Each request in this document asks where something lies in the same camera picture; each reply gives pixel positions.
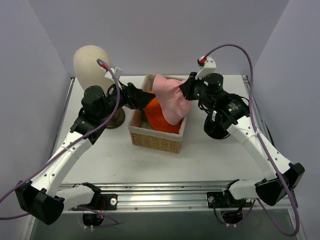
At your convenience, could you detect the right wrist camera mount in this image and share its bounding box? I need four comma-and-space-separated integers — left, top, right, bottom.
195, 56, 217, 80

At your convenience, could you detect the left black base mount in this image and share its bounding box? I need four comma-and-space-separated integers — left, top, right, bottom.
80, 193, 119, 229

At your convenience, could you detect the orange hat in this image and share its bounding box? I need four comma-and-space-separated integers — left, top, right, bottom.
143, 97, 181, 134

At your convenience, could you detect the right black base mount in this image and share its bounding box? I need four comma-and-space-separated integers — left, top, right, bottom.
206, 190, 253, 227

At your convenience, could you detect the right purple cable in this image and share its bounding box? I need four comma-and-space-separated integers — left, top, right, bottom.
203, 44, 301, 237

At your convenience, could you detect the pink hat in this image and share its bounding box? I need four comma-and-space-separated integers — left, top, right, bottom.
152, 74, 192, 126

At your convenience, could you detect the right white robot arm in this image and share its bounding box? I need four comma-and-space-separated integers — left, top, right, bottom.
179, 72, 305, 207

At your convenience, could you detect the aluminium rail frame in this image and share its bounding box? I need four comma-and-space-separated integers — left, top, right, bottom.
24, 74, 308, 240

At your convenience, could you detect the dark round mannequin stand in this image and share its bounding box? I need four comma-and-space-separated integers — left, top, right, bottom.
105, 108, 126, 129

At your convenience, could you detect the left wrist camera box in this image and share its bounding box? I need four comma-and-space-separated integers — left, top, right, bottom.
98, 62, 123, 80

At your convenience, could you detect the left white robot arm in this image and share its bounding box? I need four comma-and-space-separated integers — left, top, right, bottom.
15, 82, 155, 225

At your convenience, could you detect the cream mannequin head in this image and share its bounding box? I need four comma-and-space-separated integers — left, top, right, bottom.
73, 45, 114, 94

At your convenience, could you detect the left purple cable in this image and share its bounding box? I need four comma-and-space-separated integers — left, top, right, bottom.
0, 58, 123, 226

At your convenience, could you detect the black cap with R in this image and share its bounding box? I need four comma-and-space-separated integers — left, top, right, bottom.
203, 115, 230, 140

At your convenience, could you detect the purple cable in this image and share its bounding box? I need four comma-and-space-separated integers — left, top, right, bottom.
0, 58, 123, 226
203, 44, 301, 237

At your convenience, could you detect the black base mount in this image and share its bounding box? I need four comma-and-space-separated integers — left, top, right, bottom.
80, 193, 119, 229
206, 190, 253, 227

